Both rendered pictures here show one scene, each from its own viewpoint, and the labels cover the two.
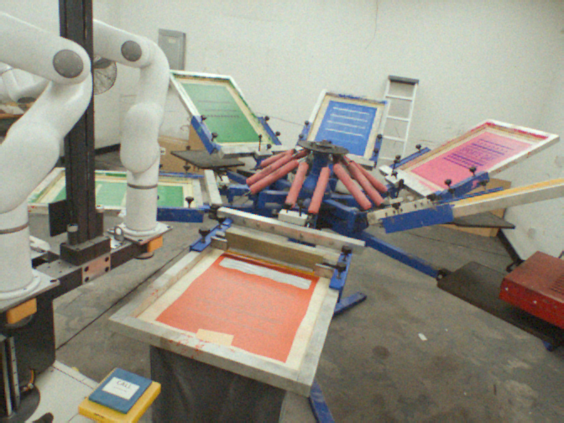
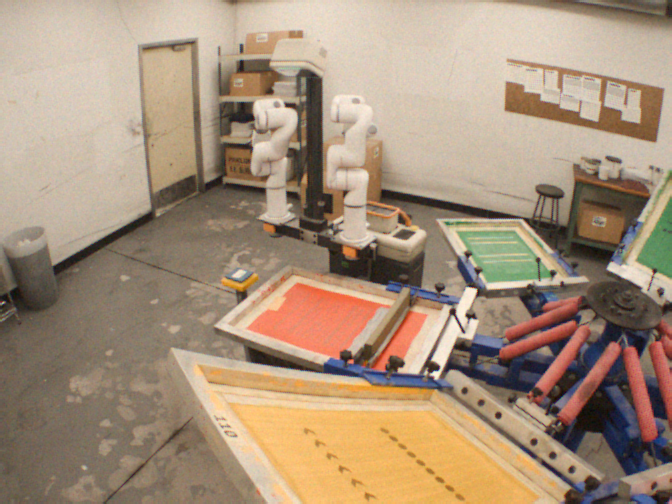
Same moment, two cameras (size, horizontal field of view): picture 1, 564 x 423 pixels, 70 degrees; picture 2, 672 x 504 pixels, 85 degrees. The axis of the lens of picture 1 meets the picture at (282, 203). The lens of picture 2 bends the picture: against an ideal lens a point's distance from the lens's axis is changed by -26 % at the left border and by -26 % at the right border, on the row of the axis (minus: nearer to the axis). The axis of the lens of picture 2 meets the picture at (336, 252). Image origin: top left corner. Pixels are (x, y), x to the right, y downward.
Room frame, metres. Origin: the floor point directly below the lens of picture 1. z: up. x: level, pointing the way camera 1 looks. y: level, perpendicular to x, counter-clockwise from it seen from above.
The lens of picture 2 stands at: (1.57, -1.45, 2.04)
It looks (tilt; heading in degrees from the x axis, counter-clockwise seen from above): 27 degrees down; 103
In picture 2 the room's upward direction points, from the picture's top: straight up
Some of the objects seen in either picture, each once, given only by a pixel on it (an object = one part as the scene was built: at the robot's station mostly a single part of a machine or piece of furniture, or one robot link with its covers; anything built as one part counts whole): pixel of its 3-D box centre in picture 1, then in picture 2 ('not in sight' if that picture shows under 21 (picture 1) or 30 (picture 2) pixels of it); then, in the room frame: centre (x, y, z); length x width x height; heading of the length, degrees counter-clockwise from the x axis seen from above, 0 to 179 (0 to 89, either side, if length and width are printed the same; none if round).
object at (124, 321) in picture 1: (253, 285); (339, 320); (1.23, 0.06, 0.97); 0.79 x 0.58 x 0.04; 167
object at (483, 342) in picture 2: not in sight; (479, 344); (1.78, -0.07, 1.02); 0.17 x 0.06 x 0.05; 167
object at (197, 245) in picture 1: (211, 240); (420, 298); (1.53, 0.28, 0.98); 0.30 x 0.05 x 0.07; 167
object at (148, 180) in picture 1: (142, 160); (352, 186); (1.20, 0.45, 1.37); 0.13 x 0.10 x 0.16; 10
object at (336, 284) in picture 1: (340, 274); (367, 378); (1.40, -0.27, 0.98); 0.30 x 0.05 x 0.07; 167
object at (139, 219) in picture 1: (138, 205); (356, 219); (1.22, 0.47, 1.21); 0.16 x 0.13 x 0.15; 69
